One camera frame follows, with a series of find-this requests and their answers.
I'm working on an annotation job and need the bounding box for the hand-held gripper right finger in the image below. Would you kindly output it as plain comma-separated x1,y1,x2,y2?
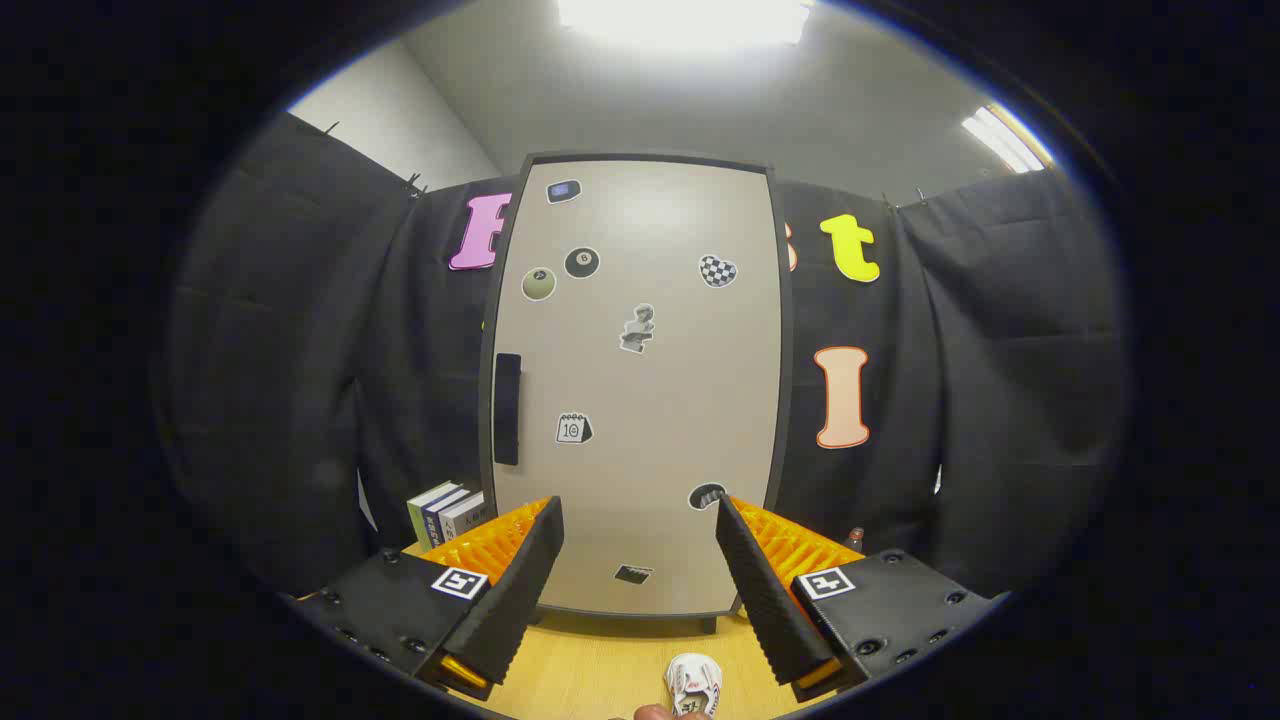
715,495,1006,703

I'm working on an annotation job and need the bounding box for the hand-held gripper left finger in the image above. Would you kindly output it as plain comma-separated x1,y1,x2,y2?
290,495,566,701

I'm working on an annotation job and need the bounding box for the beige shoe cabinet door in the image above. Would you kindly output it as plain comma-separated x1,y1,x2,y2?
490,160,783,616

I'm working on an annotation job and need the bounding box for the white canvas shoe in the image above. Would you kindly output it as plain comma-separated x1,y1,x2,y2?
665,653,723,718

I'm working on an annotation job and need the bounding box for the dark blue book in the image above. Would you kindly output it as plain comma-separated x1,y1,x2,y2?
425,488,471,546

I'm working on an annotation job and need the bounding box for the narrow ceiling light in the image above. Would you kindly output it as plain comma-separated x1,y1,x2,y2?
962,103,1053,174

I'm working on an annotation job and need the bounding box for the green and white book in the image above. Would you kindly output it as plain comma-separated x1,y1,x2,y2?
407,482,461,549

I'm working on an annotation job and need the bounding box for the large ceiling light panel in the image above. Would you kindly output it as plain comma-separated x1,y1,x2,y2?
555,0,813,51

